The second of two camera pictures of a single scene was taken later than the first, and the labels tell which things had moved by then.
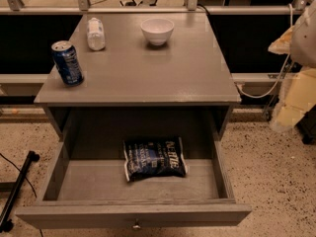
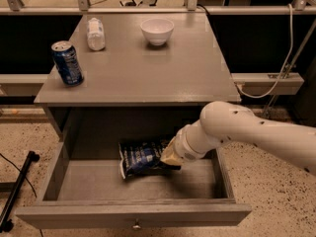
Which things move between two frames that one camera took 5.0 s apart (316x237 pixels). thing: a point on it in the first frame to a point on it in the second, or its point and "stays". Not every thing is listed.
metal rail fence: x=11 y=5 stays
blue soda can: x=67 y=62 stays
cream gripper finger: x=283 y=43 to x=170 y=155
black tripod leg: x=6 y=223 stays
